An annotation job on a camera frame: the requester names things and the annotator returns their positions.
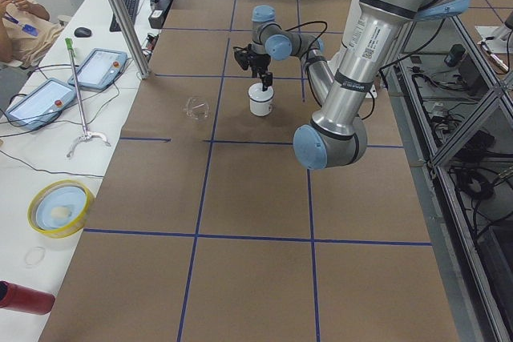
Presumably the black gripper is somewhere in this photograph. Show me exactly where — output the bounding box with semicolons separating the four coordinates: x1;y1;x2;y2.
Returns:
249;54;273;91

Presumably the white enamel mug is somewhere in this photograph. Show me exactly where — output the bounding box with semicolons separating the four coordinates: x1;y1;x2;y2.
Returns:
249;99;273;117

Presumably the clear plastic funnel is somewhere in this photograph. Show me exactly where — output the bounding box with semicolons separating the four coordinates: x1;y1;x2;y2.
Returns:
184;95;210;121

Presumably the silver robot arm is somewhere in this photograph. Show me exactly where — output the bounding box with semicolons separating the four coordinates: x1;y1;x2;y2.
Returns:
251;0;471;170

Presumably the black computer box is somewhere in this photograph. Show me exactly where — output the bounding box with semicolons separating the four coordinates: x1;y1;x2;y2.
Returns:
148;0;173;29

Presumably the black keyboard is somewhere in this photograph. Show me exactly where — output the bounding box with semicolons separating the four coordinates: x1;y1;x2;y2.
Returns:
109;0;142;33

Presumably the far blue teach pendant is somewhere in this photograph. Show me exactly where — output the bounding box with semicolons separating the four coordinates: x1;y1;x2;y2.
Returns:
75;48;127;91

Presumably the blue teach pendant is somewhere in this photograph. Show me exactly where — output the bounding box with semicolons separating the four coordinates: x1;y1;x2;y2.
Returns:
6;78;76;131
75;48;127;91

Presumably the metal reacher grabber tool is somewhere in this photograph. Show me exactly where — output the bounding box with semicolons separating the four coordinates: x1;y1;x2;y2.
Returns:
65;38;111;159

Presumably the black computer mouse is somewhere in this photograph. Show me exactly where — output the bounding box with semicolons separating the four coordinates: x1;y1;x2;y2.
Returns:
74;27;92;38

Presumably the near blue teach pendant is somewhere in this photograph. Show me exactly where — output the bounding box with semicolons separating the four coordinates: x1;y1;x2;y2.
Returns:
6;78;76;131

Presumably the seated person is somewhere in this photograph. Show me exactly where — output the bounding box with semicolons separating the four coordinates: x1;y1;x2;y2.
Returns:
1;0;63;67

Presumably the yellow tape roll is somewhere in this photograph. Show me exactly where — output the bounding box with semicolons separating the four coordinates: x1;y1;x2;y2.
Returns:
27;179;95;239

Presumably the red bottle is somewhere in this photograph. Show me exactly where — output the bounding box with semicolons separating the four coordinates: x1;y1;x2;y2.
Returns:
1;281;55;315

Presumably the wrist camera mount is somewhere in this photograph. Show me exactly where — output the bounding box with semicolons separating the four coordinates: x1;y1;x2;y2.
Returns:
232;46;250;70

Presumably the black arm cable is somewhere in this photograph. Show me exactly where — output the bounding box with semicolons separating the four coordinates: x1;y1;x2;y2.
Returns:
232;20;328;58

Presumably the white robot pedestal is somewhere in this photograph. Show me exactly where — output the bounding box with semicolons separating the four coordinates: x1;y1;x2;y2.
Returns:
328;0;362;73

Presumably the clear tape ring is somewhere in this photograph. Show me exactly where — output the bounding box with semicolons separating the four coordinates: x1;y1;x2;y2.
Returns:
24;246;46;268

